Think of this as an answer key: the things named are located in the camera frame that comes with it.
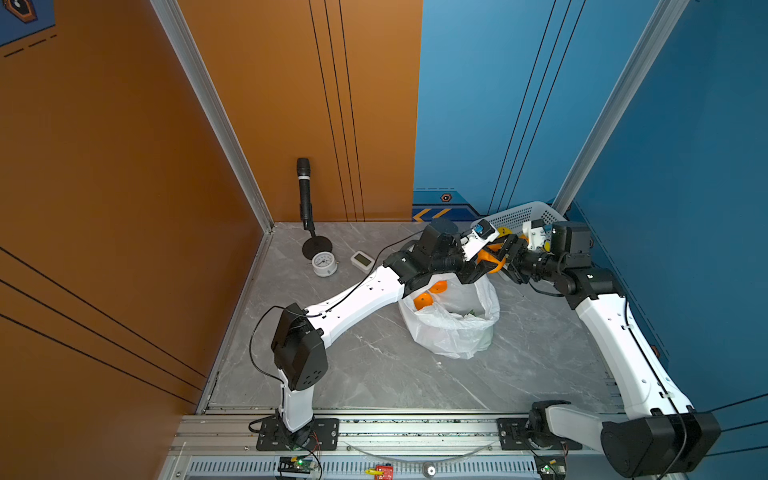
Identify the small white digital timer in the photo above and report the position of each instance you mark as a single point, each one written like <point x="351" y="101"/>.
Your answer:
<point x="362" y="261"/>

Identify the circuit board right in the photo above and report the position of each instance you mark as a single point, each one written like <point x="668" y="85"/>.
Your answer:
<point x="550" y="468"/>

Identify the black microphone on stand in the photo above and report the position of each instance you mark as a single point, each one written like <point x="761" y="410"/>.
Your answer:
<point x="315" y="244"/>

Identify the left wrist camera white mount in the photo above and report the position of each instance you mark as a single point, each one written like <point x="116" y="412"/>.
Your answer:
<point x="476" y="238"/>

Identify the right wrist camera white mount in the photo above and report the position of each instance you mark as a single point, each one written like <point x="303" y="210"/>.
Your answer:
<point x="536" y="236"/>

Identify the white plastic basket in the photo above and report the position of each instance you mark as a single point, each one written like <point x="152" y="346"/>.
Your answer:
<point x="514" y="218"/>

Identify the aluminium front rail frame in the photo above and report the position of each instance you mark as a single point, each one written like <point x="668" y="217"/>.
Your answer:
<point x="221" y="444"/>

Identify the orange fruit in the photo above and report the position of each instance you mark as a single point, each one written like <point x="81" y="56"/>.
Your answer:
<point x="492" y="261"/>
<point x="423" y="300"/>

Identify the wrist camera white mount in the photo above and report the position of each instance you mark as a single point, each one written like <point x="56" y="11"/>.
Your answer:
<point x="536" y="236"/>
<point x="476" y="238"/>

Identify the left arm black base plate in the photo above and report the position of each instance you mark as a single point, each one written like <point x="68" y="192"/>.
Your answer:
<point x="321" y="434"/>

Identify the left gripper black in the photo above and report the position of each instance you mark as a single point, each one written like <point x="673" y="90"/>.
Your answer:
<point x="475" y="272"/>

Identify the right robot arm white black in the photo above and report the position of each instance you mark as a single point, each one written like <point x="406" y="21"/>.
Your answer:
<point x="662" y="433"/>

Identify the white plastic bag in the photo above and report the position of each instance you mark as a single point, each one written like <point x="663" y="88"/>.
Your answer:
<point x="460" y="323"/>

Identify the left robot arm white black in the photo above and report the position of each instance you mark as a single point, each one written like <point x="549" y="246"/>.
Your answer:
<point x="303" y="335"/>

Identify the green circuit board left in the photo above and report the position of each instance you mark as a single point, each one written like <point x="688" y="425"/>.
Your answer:
<point x="297" y="467"/>

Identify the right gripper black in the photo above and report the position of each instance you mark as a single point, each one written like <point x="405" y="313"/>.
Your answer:
<point x="520" y="246"/>

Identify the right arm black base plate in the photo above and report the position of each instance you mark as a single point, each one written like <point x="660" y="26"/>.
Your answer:
<point x="515" y="433"/>

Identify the round white gauge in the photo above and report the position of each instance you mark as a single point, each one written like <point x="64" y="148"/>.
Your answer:
<point x="324" y="264"/>

